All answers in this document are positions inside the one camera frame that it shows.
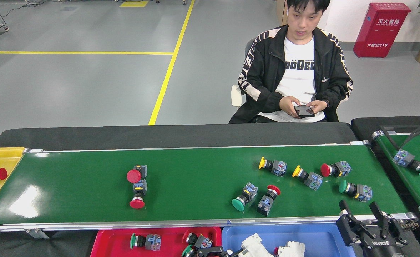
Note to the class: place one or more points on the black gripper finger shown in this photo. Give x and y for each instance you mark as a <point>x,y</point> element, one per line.
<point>213,251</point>

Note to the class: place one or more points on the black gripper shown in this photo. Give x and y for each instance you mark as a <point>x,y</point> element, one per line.
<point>381,248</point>

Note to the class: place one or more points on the green push button switch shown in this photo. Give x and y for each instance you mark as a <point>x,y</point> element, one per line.
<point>402,158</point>
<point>187,251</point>
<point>237,204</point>
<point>363,192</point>
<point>152,242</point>

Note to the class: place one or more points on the black smartphone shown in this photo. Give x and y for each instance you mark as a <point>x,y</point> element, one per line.
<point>305,111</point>

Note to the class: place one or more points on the long green conveyor belt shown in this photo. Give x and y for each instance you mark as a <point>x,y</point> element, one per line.
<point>195,178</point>

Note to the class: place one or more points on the person's left hand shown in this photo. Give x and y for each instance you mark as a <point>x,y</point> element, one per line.
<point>320,105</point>

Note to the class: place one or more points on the person's right hand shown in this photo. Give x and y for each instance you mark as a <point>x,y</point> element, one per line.
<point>287,104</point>

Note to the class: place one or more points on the blue plastic bin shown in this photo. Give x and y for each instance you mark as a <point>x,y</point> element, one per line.
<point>320,246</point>

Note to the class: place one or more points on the black guide bar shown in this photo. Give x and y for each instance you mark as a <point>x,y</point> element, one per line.
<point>389,138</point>

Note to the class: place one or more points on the red plastic bin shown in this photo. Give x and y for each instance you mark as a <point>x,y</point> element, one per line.
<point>113,244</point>

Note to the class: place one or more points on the grey office chair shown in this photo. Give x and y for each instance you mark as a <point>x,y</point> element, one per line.
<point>236,94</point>

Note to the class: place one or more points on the person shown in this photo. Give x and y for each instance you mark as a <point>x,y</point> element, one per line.
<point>267,71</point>

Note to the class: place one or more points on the red fire extinguisher box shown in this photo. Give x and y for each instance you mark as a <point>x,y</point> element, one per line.
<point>381,32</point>

